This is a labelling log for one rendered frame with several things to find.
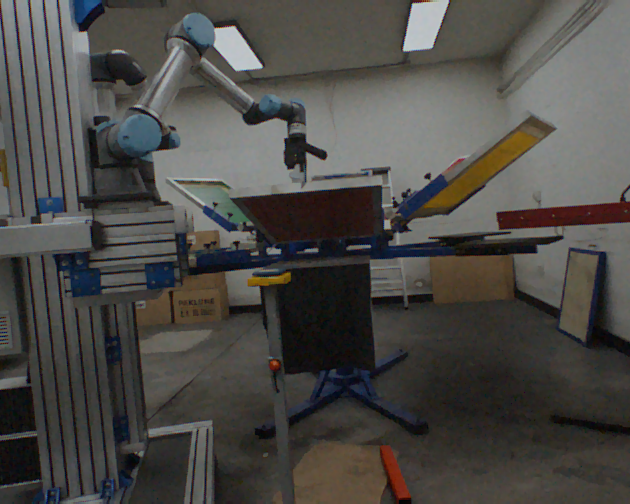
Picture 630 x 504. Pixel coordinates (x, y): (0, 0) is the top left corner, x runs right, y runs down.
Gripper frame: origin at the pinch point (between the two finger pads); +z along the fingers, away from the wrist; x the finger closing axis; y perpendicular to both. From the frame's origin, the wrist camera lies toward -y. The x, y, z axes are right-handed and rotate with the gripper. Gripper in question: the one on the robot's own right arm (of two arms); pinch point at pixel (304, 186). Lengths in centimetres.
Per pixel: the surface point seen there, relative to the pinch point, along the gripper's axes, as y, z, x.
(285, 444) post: 11, 93, -1
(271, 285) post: 11.0, 39.5, 14.0
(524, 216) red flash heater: -97, 2, -61
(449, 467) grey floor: -51, 114, -62
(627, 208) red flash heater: -133, 8, -41
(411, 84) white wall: -88, -271, -410
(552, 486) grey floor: -88, 118, -45
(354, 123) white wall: -13, -232, -421
